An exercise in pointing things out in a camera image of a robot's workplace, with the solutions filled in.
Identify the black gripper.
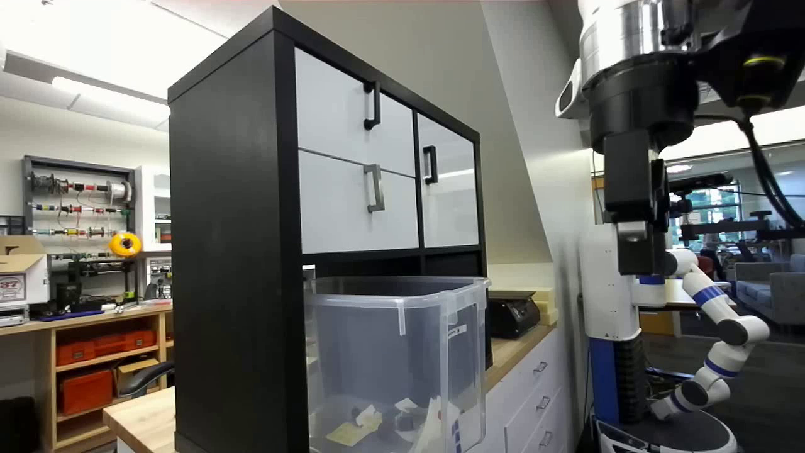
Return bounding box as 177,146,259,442
605,131,667,276

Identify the clear plastic storage bin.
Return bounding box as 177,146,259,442
305,277,485,453

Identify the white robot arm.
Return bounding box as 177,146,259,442
557,0,805,276

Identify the white mobile robot with arm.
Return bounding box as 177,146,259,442
582,131,769,453

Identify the white counter cabinet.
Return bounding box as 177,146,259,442
473,289,569,453

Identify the black cabinet with white drawers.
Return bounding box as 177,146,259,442
168,9,485,453

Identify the black device on counter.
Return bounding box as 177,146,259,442
488,293,542,340

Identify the yellow tape roll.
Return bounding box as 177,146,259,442
108,231,143,260

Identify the wooden workbench shelf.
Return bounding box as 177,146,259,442
0,303,173,453

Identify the red toolbox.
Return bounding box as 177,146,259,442
59,370,113,416

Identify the cardboard box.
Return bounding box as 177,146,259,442
0,235,50,304

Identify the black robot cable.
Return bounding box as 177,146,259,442
735,116,805,235

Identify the black cabinet door handle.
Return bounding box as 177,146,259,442
422,146,439,184

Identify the silver lower drawer handle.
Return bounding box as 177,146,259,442
363,164,386,215

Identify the black upper drawer handle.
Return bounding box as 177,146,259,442
363,82,383,131

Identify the tool wall rack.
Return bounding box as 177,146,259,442
22,157,135,255

